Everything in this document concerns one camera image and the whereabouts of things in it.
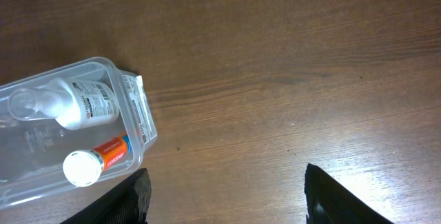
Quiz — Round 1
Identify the clear plastic container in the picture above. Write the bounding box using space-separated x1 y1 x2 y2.
1 57 158 208

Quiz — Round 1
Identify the white spray bottle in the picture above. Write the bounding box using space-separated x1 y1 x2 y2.
8 77 120 130

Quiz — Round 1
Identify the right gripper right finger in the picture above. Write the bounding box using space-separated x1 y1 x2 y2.
304 163 392 224

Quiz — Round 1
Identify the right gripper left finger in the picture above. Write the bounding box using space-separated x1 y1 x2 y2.
61 168 152 224

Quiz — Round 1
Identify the orange tube white cap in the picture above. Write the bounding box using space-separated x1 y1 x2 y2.
63 134 132 187

